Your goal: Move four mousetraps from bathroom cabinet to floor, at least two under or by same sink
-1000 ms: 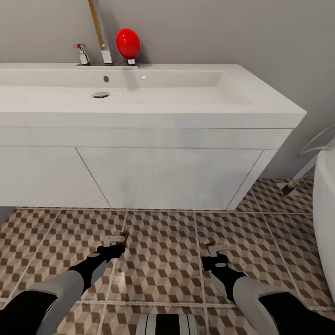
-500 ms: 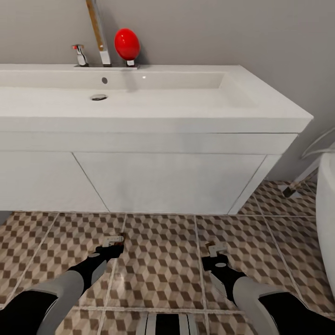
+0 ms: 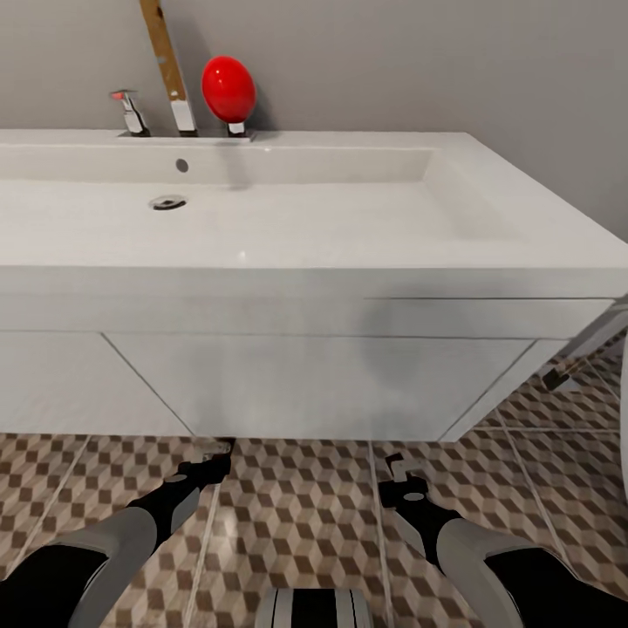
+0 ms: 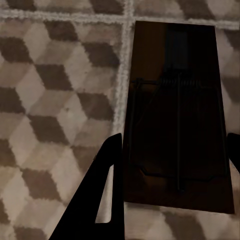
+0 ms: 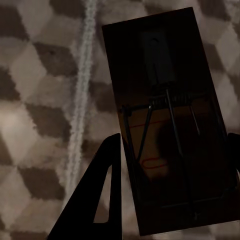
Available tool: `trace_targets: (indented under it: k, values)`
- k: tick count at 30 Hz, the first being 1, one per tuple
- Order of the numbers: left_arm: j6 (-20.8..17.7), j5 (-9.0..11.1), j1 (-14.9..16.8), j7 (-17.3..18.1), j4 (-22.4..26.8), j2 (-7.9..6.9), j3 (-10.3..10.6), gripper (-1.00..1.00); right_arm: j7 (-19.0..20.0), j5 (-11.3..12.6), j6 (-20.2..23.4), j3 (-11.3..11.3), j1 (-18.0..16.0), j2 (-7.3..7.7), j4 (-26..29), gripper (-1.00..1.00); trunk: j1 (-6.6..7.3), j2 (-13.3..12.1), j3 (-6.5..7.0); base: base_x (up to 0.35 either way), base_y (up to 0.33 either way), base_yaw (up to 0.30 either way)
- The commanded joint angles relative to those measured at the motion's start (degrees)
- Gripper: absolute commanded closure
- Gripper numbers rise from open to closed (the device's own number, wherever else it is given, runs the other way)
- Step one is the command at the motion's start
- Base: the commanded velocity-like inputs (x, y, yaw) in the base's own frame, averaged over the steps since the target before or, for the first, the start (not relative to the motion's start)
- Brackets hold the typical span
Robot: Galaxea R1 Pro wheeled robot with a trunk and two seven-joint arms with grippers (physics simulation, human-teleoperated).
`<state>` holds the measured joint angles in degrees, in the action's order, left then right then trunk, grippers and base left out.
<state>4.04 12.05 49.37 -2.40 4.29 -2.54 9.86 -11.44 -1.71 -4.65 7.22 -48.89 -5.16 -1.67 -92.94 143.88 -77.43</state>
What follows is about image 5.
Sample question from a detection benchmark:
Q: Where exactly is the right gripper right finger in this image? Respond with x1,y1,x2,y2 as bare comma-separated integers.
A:
227,133,240,172

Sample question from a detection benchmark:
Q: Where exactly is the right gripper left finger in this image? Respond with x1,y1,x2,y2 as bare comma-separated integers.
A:
46,133,122,240

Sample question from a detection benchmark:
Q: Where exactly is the mousetrap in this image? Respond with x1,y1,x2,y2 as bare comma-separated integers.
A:
102,7,240,237

